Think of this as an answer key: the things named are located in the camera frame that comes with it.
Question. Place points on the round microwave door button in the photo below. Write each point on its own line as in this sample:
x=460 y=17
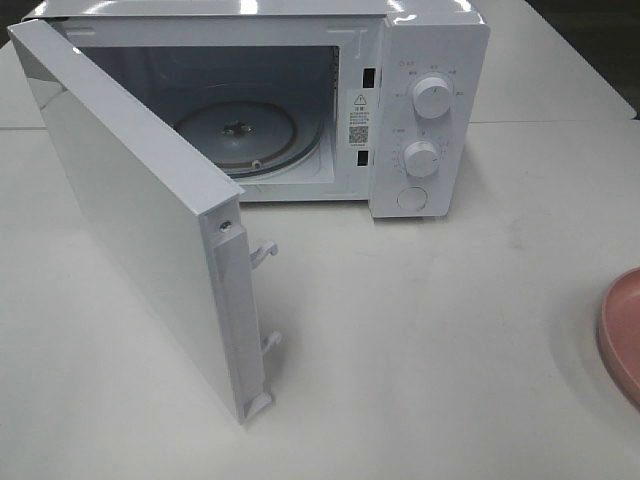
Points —
x=412 y=199

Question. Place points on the white microwave knob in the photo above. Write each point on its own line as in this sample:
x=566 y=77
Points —
x=432 y=95
x=421 y=159

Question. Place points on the white microwave door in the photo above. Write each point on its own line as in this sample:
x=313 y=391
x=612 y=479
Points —
x=163 y=211

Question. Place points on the pink round plate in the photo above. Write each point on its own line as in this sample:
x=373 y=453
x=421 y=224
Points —
x=618 y=333

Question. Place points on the white warning label sticker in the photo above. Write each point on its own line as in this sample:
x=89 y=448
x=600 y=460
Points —
x=359 y=117

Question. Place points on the white microwave oven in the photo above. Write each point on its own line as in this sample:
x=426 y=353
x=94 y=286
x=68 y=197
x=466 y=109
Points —
x=324 y=48

